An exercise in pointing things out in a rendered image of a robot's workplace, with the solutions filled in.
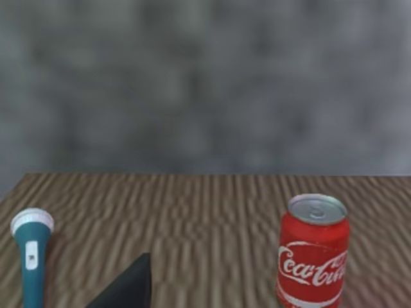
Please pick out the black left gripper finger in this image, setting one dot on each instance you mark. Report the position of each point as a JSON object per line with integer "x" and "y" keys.
{"x": 131, "y": 285}

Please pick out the red Coca-Cola can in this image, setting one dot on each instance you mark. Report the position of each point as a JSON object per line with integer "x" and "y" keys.
{"x": 311, "y": 256}

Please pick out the teal and white flashlight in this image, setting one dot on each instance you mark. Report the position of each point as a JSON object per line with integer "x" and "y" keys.
{"x": 32, "y": 250}

